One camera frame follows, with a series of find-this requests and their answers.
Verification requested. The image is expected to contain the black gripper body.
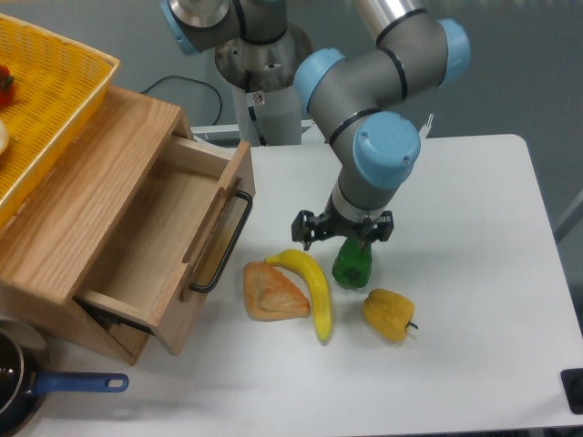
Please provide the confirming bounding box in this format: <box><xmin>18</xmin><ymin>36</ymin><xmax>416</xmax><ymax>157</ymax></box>
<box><xmin>323</xmin><ymin>209</ymin><xmax>370</xmax><ymax>239</ymax></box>

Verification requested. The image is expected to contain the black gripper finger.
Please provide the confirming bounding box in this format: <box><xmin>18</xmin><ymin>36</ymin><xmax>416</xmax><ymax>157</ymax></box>
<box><xmin>291</xmin><ymin>209</ymin><xmax>329</xmax><ymax>250</ymax></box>
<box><xmin>363</xmin><ymin>210</ymin><xmax>394</xmax><ymax>243</ymax></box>

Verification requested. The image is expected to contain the yellow banana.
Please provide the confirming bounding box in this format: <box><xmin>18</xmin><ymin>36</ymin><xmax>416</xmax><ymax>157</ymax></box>
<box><xmin>264</xmin><ymin>249</ymin><xmax>333</xmax><ymax>344</ymax></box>

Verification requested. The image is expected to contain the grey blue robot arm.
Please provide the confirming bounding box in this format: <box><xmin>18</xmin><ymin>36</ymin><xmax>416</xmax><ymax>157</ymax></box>
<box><xmin>161</xmin><ymin>1</ymin><xmax>471</xmax><ymax>248</ymax></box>

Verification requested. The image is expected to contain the green bell pepper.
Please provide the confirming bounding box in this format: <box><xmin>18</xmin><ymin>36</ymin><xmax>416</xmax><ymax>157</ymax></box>
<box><xmin>332</xmin><ymin>239</ymin><xmax>373</xmax><ymax>290</ymax></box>

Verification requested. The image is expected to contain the triangular pastry bread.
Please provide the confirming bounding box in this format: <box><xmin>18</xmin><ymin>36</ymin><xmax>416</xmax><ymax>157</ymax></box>
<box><xmin>243</xmin><ymin>262</ymin><xmax>312</xmax><ymax>322</ymax></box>

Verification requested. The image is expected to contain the yellow bell pepper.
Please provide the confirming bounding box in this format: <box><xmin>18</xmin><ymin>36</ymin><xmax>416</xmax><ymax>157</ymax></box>
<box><xmin>363</xmin><ymin>289</ymin><xmax>415</xmax><ymax>343</ymax></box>

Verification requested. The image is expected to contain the open wooden drawer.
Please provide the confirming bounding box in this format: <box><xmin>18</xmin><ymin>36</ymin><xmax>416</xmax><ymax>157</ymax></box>
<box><xmin>74</xmin><ymin>137</ymin><xmax>255</xmax><ymax>363</ymax></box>

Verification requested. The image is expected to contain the wooden drawer cabinet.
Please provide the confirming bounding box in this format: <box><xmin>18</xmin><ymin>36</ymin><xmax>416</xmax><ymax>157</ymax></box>
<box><xmin>1</xmin><ymin>86</ymin><xmax>192</xmax><ymax>364</ymax></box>

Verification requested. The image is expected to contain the yellow plastic basket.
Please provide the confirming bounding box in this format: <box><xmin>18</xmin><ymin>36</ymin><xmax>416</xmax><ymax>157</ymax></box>
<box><xmin>1</xmin><ymin>15</ymin><xmax>119</xmax><ymax>223</ymax></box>

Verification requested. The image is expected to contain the white round food item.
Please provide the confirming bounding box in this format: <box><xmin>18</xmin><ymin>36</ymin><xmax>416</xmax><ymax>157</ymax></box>
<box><xmin>0</xmin><ymin>121</ymin><xmax>10</xmax><ymax>153</ymax></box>

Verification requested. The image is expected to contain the red tomato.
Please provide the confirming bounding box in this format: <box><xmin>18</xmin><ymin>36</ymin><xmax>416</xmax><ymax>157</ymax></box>
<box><xmin>0</xmin><ymin>65</ymin><xmax>15</xmax><ymax>107</ymax></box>

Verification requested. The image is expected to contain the white metal bracket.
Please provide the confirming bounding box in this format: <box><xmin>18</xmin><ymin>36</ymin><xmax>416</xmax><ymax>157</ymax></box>
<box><xmin>418</xmin><ymin>113</ymin><xmax>435</xmax><ymax>139</ymax></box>

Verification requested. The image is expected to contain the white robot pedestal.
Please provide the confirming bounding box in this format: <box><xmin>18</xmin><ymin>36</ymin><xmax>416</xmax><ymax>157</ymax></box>
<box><xmin>215</xmin><ymin>24</ymin><xmax>313</xmax><ymax>146</ymax></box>

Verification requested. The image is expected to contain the black cable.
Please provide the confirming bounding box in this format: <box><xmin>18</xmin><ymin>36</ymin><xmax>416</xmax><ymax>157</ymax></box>
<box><xmin>140</xmin><ymin>75</ymin><xmax>223</xmax><ymax>127</ymax></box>

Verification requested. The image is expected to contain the blue handled pan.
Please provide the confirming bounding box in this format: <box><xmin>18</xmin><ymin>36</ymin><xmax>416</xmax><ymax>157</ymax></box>
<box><xmin>1</xmin><ymin>330</ymin><xmax>129</xmax><ymax>436</ymax></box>

